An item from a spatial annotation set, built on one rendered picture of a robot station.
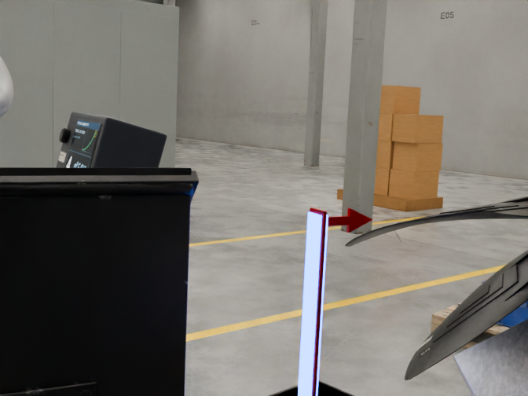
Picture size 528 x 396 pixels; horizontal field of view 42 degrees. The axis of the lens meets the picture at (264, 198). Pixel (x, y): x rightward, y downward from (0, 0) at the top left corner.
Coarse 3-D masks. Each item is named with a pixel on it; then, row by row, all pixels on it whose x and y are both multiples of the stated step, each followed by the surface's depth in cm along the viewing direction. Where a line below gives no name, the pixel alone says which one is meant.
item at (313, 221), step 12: (312, 216) 64; (312, 228) 64; (312, 240) 64; (312, 252) 65; (312, 264) 65; (312, 276) 65; (312, 288) 65; (312, 300) 65; (312, 312) 65; (312, 324) 65; (312, 336) 65; (300, 348) 67; (312, 348) 65; (300, 360) 67; (312, 360) 65; (300, 372) 67; (312, 372) 65; (300, 384) 67
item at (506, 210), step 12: (492, 204) 79; (504, 204) 78; (516, 204) 78; (432, 216) 64; (444, 216) 63; (456, 216) 63; (468, 216) 63; (480, 216) 63; (492, 216) 63; (504, 216) 64; (516, 216) 65; (384, 228) 70; (396, 228) 72; (360, 240) 79
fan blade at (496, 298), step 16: (496, 272) 102; (512, 272) 95; (480, 288) 101; (496, 288) 95; (512, 288) 92; (464, 304) 101; (480, 304) 96; (496, 304) 92; (512, 304) 89; (448, 320) 102; (464, 320) 96; (480, 320) 92; (496, 320) 89; (432, 336) 102; (448, 336) 96; (464, 336) 92; (416, 352) 102; (432, 352) 95; (448, 352) 92; (416, 368) 94
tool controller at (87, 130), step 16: (80, 112) 129; (64, 128) 130; (80, 128) 124; (96, 128) 114; (112, 128) 112; (128, 128) 113; (144, 128) 114; (64, 144) 132; (80, 144) 121; (96, 144) 112; (112, 144) 112; (128, 144) 113; (144, 144) 115; (160, 144) 116; (64, 160) 128; (80, 160) 118; (96, 160) 111; (112, 160) 113; (128, 160) 114; (144, 160) 115
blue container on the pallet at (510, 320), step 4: (484, 280) 383; (524, 304) 415; (520, 308) 367; (524, 308) 365; (512, 312) 370; (516, 312) 369; (520, 312) 367; (524, 312) 366; (508, 316) 372; (512, 316) 370; (516, 316) 369; (520, 316) 368; (524, 316) 366; (504, 320) 374; (508, 320) 372; (512, 320) 371; (516, 320) 369; (520, 320) 368; (524, 320) 366; (500, 324) 376; (504, 324) 373; (508, 324) 372; (512, 324) 371
